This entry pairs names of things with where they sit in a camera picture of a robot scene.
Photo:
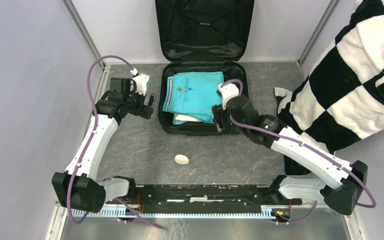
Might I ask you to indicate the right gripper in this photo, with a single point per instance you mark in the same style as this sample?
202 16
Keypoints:
219 112

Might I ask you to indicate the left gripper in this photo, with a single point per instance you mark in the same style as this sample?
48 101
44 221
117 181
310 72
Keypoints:
143 110

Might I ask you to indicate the light mint garment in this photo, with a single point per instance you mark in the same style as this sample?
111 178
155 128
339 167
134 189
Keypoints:
203 117

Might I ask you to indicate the turquoise shorts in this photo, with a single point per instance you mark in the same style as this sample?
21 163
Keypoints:
193 92

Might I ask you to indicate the white oval soap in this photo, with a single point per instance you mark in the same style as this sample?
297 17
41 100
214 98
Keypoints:
181 159

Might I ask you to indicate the black suitcase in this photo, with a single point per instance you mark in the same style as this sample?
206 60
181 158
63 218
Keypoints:
201 36

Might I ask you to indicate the white garment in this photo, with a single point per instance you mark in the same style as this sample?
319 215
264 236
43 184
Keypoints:
180 119

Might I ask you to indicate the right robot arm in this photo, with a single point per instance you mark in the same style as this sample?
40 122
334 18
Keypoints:
340 184

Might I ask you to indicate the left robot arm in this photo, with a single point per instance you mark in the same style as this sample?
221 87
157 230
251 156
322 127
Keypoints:
77 187

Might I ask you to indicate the black white checkered blanket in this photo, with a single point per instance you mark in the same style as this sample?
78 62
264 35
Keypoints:
341 101

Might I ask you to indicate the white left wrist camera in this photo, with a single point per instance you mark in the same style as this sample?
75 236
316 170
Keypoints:
139 82

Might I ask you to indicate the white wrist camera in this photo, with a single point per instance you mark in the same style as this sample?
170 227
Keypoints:
139 82
228 92

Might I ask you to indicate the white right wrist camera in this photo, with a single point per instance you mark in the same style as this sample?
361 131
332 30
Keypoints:
228 92

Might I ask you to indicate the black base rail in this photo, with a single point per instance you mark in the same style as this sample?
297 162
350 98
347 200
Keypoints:
206 199

